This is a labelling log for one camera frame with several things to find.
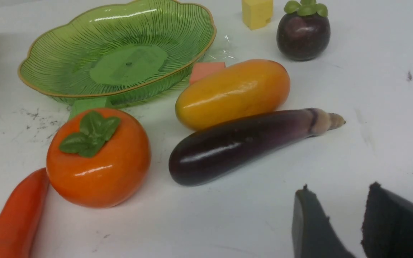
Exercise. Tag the dark purple mangosteen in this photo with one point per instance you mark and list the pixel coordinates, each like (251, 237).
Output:
(304, 32)

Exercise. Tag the purple eggplant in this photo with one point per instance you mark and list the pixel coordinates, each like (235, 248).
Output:
(213, 152)

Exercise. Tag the orange red carrot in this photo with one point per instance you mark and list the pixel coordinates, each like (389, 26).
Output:
(19, 218)

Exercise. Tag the yellow orange mango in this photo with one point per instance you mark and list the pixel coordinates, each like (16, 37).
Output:
(247, 88)

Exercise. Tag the salmon orange foam cube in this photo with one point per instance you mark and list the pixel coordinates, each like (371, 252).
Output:
(203, 69)

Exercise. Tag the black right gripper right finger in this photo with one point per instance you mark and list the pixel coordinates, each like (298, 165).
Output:
(387, 228)

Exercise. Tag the green foam cube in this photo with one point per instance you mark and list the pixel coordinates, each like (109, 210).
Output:
(89, 103)

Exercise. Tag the yellow foam cube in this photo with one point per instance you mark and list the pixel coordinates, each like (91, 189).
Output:
(257, 13)

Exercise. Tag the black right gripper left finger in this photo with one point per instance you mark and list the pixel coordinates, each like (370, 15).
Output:
(312, 233)

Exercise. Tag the green ribbed glass plate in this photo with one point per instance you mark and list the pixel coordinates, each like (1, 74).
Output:
(124, 52)

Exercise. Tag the orange persimmon with leaf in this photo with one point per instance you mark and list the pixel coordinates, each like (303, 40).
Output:
(99, 158)

